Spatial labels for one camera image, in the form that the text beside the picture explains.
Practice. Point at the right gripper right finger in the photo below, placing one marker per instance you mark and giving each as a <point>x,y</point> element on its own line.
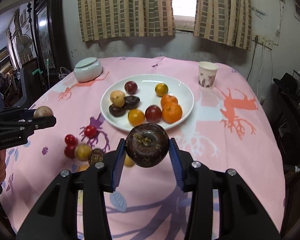
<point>241,214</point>

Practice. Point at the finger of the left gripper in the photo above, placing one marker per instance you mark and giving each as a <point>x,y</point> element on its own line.
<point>16,114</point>
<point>27,125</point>

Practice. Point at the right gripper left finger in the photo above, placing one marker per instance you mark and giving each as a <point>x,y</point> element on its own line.
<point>54,215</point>

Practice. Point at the tan round fruit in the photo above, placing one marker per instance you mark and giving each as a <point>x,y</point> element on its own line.
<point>42,111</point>

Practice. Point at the red cherry tomato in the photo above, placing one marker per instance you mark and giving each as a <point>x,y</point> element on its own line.
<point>70,140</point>
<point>90,131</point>

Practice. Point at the red cherry tomato hidden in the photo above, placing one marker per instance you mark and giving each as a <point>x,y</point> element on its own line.
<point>69,151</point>

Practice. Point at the yellowish round fruit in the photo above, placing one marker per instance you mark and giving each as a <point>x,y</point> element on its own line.
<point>82,152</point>

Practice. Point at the small longan with stem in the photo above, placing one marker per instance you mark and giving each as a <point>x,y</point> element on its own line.
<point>128,162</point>

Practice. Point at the large yellow passion fruit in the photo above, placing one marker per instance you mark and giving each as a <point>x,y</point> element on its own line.
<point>117,97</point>

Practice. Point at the small yellow tomato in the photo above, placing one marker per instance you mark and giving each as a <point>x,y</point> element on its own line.
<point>136,117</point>

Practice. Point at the small dark red plum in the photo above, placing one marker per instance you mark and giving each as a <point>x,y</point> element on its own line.
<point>131,87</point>

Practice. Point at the dark purple mangosteen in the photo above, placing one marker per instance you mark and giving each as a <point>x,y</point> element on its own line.
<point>147,145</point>

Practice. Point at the orange tangerine front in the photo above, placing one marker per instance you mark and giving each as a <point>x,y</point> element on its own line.
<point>172,112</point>

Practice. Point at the orange tangerine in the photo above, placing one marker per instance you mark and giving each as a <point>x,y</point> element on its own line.
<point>172,112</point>
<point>167,98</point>

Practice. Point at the large dark red plum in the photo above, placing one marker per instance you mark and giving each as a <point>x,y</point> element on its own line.
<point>153,114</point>

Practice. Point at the green yellow tomato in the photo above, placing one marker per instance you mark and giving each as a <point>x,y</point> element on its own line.
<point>161,89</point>

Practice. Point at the speckled tan passion fruit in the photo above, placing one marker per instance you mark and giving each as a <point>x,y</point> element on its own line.
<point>82,168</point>

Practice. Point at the dark wooden cabinet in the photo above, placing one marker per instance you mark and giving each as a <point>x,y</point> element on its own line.
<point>50,33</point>

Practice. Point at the white lidded ceramic jar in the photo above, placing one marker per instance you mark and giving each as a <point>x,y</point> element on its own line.
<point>88,69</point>

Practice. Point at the white oval plate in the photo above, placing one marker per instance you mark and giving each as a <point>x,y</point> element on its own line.
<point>146,92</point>

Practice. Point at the left striped curtain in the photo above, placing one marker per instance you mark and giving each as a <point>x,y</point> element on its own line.
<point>102,19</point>

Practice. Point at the striped curtain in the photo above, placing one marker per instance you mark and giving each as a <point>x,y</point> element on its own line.
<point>228,22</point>
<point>102,19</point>

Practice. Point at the black hat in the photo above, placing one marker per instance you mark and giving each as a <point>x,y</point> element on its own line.
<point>287,83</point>

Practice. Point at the patterned paper cup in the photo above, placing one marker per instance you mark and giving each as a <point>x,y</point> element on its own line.
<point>207,74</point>

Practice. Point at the right striped curtain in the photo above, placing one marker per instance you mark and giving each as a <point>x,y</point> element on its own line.
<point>228,22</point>

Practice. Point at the wall power strip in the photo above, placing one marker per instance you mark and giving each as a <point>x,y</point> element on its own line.
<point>263,41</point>

